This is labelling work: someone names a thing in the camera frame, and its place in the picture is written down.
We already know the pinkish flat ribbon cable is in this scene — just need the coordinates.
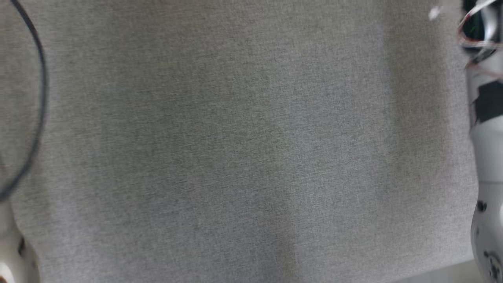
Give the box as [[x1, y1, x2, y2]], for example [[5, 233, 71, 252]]
[[456, 0, 503, 77]]

